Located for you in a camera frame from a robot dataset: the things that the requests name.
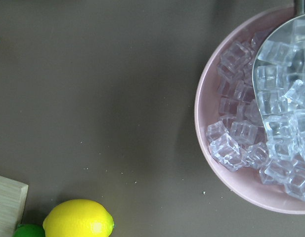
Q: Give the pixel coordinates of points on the green lime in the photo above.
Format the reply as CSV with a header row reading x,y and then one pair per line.
x,y
29,230

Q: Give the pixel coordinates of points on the wooden cutting board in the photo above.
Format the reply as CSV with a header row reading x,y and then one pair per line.
x,y
12,201

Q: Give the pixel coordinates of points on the pink bowl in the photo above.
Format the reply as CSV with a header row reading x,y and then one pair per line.
x,y
244,182

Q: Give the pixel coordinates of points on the clear plastic ice cubes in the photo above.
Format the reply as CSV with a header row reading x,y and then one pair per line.
x,y
238,139

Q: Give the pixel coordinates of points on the metal ice scoop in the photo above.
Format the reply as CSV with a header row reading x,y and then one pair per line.
x,y
279,71

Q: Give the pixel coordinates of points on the yellow lemon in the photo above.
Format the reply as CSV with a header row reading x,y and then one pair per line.
x,y
78,218

